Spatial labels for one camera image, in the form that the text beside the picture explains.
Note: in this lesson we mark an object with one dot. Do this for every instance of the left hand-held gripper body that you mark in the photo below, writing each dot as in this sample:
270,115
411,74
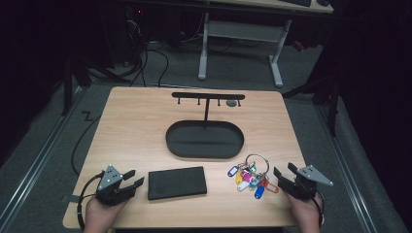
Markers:
110,181

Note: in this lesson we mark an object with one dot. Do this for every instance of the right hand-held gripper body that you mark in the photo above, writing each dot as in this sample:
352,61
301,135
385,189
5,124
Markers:
304,189

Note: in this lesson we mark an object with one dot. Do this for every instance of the black wallet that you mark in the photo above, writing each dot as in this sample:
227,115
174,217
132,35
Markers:
176,183

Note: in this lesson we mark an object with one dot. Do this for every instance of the black key stand with tray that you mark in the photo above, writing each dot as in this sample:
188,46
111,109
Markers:
204,139

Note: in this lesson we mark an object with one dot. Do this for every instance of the person's right hand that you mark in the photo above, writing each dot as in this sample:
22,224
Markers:
306,215

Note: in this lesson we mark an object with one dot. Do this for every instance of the person's left hand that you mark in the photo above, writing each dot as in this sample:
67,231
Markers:
98,216

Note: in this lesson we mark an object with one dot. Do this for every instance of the grey tape piece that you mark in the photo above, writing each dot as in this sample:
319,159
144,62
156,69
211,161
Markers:
73,198

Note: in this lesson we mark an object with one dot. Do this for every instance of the black stand leg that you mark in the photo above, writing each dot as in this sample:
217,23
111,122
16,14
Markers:
332,106
68,87

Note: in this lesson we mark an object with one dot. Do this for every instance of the grey round table grommet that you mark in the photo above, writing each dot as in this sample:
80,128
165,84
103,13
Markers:
231,103

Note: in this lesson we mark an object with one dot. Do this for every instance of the grey-legged wooden desk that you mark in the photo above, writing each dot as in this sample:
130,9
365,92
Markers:
243,30

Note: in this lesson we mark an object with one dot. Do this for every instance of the black keyboard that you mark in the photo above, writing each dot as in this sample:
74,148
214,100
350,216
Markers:
296,2

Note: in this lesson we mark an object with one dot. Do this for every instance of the black computer mouse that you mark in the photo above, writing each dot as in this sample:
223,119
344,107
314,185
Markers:
323,2

